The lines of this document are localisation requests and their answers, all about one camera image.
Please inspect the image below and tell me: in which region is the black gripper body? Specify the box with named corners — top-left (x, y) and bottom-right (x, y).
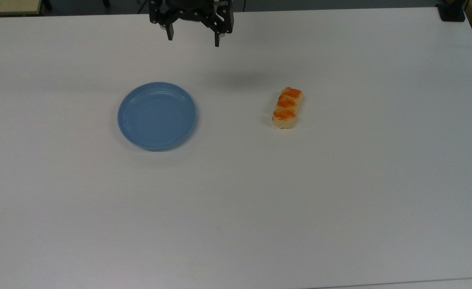
top-left (148, 0), bottom-right (235, 35)

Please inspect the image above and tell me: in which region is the glazed bread loaf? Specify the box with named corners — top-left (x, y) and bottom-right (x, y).
top-left (271, 87), bottom-right (303, 130)

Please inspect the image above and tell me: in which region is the blue round plate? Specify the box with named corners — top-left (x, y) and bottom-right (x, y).
top-left (117, 82), bottom-right (197, 152)

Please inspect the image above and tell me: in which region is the wooden desk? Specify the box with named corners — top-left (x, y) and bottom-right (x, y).
top-left (0, 0), bottom-right (45, 17)

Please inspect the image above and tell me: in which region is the black table clamp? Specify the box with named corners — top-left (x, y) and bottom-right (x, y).
top-left (436, 0), bottom-right (466, 22)

